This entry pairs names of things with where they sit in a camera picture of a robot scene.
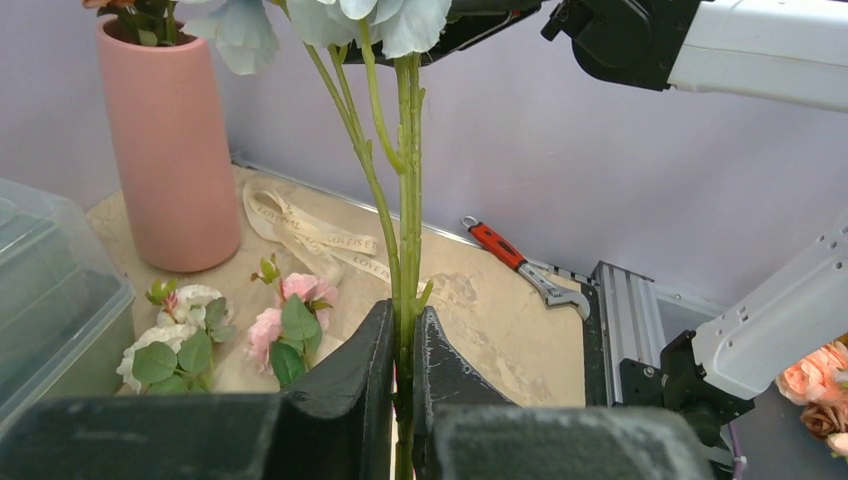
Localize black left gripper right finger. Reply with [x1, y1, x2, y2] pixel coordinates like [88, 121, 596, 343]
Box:
[412, 307, 714, 480]

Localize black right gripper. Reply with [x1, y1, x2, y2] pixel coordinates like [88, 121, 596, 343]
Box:
[366, 1, 544, 67]

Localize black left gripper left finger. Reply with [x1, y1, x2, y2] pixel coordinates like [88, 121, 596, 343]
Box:
[1, 300, 393, 479]

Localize blue hydrangea flower stem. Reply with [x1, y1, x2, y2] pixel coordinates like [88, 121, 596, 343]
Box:
[180, 0, 454, 480]

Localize pink peony flower stem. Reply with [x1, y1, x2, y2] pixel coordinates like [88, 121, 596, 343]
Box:
[247, 254, 338, 389]

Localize beige ribbon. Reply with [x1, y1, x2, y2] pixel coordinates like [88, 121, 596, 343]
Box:
[240, 180, 391, 296]

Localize white peony flower stem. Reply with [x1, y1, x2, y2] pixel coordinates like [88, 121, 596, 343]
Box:
[116, 280, 236, 394]

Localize orange wrapping paper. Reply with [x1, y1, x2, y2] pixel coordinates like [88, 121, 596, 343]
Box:
[212, 337, 280, 394]

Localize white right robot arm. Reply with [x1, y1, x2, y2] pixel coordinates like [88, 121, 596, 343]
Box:
[422, 29, 847, 406]

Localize pink cylindrical vase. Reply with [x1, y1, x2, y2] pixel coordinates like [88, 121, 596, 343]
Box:
[96, 19, 241, 273]

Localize green plastic toolbox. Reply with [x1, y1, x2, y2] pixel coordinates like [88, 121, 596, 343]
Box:
[1, 179, 135, 431]

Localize red handled wrench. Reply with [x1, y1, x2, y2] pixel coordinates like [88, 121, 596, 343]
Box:
[461, 216, 591, 320]

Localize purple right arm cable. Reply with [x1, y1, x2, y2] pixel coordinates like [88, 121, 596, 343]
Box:
[725, 420, 750, 480]

